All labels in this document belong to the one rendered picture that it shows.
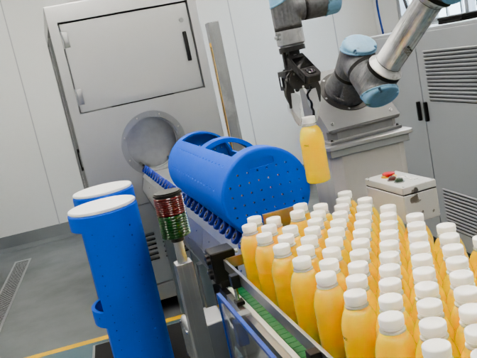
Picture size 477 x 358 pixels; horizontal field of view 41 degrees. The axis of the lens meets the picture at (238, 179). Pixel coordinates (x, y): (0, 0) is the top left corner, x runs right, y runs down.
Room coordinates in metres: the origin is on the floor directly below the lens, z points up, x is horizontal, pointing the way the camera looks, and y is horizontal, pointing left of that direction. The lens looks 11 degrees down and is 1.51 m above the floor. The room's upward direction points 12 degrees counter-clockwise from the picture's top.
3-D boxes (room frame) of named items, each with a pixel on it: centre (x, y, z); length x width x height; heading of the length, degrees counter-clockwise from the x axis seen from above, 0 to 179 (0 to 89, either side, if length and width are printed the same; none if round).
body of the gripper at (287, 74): (1.73, -0.21, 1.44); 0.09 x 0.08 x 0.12; 15
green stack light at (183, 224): (1.33, 0.16, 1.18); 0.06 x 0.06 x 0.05
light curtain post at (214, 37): (3.32, -0.03, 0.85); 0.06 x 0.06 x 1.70; 15
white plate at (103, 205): (2.53, 0.57, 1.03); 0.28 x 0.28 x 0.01
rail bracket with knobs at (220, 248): (1.70, 0.09, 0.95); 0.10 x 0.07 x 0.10; 105
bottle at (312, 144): (1.70, -0.22, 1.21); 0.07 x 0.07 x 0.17
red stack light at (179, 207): (1.33, 0.16, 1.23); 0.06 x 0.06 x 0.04
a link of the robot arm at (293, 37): (1.72, -0.21, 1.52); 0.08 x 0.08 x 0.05
